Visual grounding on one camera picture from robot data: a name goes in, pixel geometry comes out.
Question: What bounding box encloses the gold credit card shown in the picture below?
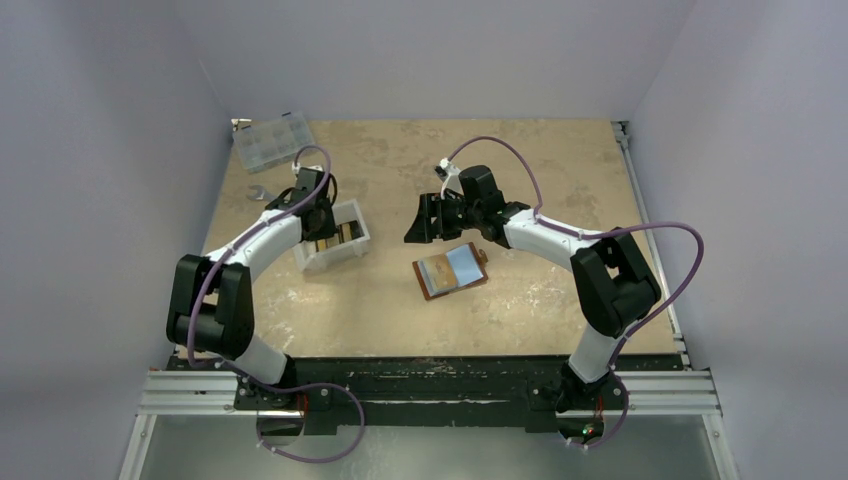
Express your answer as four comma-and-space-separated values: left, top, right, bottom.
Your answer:
419, 254, 459, 296

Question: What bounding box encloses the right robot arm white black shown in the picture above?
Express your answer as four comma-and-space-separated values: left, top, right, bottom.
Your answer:
404, 159, 661, 412

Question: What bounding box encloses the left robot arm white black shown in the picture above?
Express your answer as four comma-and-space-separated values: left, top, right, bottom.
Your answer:
165, 167, 337, 409

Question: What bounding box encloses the stack of credit cards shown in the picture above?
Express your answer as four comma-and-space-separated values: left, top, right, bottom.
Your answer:
315, 221, 363, 252

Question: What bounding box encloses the white plastic card tray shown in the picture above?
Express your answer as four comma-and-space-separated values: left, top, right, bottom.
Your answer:
293, 199, 371, 272

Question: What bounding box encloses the silver open-end wrench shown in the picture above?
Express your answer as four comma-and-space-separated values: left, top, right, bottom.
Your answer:
246, 185, 278, 202

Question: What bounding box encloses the clear plastic organizer box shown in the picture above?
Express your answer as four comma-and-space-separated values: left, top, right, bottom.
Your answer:
232, 112, 314, 174

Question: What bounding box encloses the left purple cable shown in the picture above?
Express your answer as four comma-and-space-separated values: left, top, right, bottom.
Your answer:
186, 144, 366, 465

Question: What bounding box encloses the purple cable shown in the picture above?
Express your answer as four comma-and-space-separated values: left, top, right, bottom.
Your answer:
447, 136, 706, 452
186, 144, 366, 465

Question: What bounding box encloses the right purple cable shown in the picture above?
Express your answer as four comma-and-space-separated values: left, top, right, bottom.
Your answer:
447, 136, 706, 452

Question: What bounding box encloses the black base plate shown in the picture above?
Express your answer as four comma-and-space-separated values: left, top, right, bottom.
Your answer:
165, 355, 684, 439

